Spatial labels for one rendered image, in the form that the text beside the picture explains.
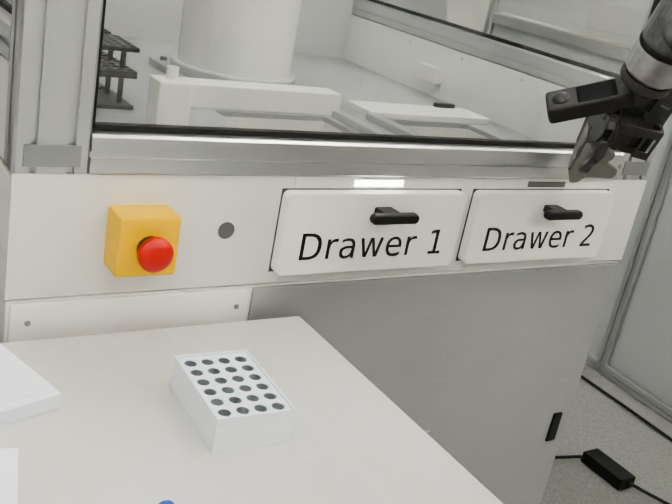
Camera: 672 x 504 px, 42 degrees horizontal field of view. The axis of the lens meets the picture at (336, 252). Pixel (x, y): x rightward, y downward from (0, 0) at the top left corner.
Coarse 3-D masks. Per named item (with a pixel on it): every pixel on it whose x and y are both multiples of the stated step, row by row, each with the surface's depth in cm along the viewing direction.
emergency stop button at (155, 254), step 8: (152, 240) 94; (160, 240) 95; (144, 248) 94; (152, 248) 94; (160, 248) 94; (168, 248) 95; (144, 256) 94; (152, 256) 94; (160, 256) 95; (168, 256) 95; (144, 264) 94; (152, 264) 95; (160, 264) 95; (168, 264) 96; (152, 272) 96
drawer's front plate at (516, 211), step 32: (480, 192) 125; (512, 192) 128; (544, 192) 132; (576, 192) 136; (608, 192) 140; (480, 224) 127; (512, 224) 130; (544, 224) 134; (576, 224) 138; (480, 256) 129; (512, 256) 133; (544, 256) 137; (576, 256) 141
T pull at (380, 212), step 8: (376, 208) 115; (384, 208) 115; (392, 208) 116; (376, 216) 111; (384, 216) 112; (392, 216) 113; (400, 216) 113; (408, 216) 114; (416, 216) 115; (376, 224) 112; (384, 224) 112; (392, 224) 113
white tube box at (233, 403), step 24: (192, 360) 92; (216, 360) 93; (240, 360) 95; (192, 384) 87; (216, 384) 88; (240, 384) 89; (264, 384) 90; (192, 408) 87; (216, 408) 84; (240, 408) 85; (264, 408) 86; (288, 408) 86; (216, 432) 82; (240, 432) 84; (264, 432) 85; (288, 432) 86
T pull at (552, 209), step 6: (546, 210) 132; (552, 210) 129; (558, 210) 130; (564, 210) 131; (570, 210) 131; (576, 210) 132; (546, 216) 129; (552, 216) 129; (558, 216) 129; (564, 216) 130; (570, 216) 131; (576, 216) 132
